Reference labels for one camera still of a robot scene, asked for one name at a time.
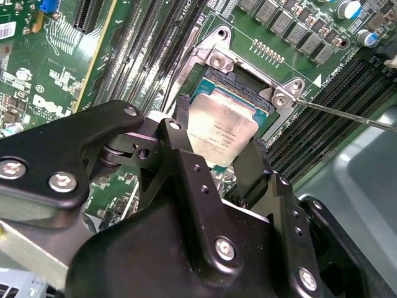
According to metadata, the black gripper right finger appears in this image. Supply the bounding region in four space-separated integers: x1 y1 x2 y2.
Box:
234 138 397 298

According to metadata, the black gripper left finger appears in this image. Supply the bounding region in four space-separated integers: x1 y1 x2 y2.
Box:
0 94 248 274

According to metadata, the silver CPU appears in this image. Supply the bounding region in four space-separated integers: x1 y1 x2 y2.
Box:
185 77 270 171

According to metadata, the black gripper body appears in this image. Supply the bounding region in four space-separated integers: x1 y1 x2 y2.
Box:
65 197 311 298

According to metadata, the thin wire locking lever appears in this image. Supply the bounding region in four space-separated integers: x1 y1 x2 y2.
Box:
293 97 397 133

